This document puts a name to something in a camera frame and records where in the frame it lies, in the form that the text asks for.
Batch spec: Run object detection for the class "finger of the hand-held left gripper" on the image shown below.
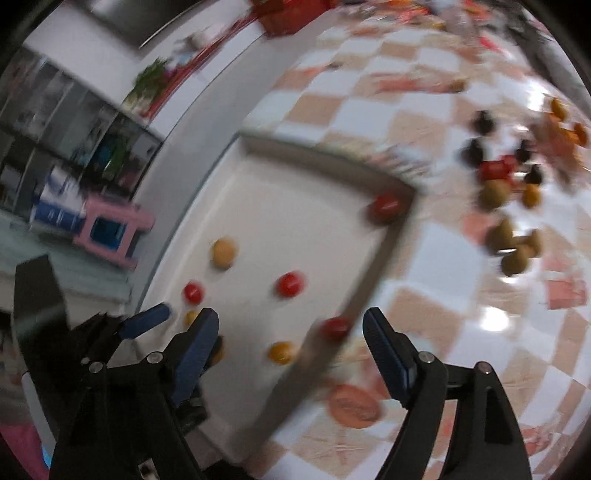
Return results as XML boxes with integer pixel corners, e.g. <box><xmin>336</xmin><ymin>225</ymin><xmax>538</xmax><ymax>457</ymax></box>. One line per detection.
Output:
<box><xmin>69</xmin><ymin>303</ymin><xmax>172</xmax><ymax>366</ymax></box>

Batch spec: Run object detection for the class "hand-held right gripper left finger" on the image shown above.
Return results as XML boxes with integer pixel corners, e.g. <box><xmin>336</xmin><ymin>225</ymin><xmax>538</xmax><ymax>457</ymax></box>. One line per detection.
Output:
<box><xmin>48</xmin><ymin>307</ymin><xmax>221</xmax><ymax>480</ymax></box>

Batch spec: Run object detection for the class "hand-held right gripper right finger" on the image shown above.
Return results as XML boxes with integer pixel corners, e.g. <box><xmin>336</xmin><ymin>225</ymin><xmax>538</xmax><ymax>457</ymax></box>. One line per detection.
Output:
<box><xmin>362</xmin><ymin>307</ymin><xmax>533</xmax><ymax>480</ymax></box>

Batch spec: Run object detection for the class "brown longan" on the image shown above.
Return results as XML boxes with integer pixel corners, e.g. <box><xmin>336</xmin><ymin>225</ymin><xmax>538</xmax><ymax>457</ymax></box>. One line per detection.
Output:
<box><xmin>522</xmin><ymin>228</ymin><xmax>544</xmax><ymax>257</ymax></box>
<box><xmin>210</xmin><ymin>236</ymin><xmax>239</xmax><ymax>271</ymax></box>
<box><xmin>485</xmin><ymin>217</ymin><xmax>515</xmax><ymax>254</ymax></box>
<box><xmin>501</xmin><ymin>247</ymin><xmax>532</xmax><ymax>277</ymax></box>
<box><xmin>478</xmin><ymin>179</ymin><xmax>513</xmax><ymax>212</ymax></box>

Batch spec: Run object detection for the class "white tray with grey rim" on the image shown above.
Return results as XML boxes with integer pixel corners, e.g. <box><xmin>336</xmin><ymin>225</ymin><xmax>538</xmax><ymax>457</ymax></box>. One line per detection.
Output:
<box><xmin>134</xmin><ymin>131</ymin><xmax>419</xmax><ymax>467</ymax></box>

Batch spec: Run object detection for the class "checkered printed tablecloth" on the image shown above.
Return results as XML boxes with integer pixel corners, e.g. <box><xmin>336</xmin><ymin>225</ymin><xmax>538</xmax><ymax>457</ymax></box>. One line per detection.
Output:
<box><xmin>240</xmin><ymin>9</ymin><xmax>591</xmax><ymax>480</ymax></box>

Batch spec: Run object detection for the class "blue white storage box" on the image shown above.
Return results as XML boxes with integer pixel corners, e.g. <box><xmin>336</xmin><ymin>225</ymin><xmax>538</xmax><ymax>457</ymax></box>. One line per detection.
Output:
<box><xmin>30</xmin><ymin>166</ymin><xmax>88</xmax><ymax>232</ymax></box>

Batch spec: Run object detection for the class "pink stool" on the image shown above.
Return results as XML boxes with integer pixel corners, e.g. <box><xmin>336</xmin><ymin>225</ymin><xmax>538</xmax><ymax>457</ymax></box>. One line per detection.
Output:
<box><xmin>73</xmin><ymin>194</ymin><xmax>156</xmax><ymax>271</ymax></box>

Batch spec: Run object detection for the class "dark glass cabinet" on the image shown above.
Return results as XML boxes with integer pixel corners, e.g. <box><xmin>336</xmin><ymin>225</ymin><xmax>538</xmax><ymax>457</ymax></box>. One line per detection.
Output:
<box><xmin>0</xmin><ymin>46</ymin><xmax>164</xmax><ymax>217</ymax></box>

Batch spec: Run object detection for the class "green potted plant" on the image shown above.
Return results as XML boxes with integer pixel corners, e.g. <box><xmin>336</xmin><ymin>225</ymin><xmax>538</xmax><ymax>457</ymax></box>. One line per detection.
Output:
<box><xmin>124</xmin><ymin>58</ymin><xmax>176</xmax><ymax>114</ymax></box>

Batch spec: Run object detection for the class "clear glass bowl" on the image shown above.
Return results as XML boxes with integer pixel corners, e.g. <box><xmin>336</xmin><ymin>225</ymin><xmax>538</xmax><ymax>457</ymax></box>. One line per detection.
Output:
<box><xmin>536</xmin><ymin>95</ymin><xmax>591</xmax><ymax>171</ymax></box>

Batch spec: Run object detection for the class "black television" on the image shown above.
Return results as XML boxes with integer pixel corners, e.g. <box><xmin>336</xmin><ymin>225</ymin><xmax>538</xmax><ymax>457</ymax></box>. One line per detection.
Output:
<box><xmin>88</xmin><ymin>0</ymin><xmax>259</xmax><ymax>49</ymax></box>

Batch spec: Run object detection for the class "stack of red gift boxes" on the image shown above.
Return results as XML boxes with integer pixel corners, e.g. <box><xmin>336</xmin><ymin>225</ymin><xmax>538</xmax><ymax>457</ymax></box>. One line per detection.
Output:
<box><xmin>252</xmin><ymin>0</ymin><xmax>342</xmax><ymax>38</ymax></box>

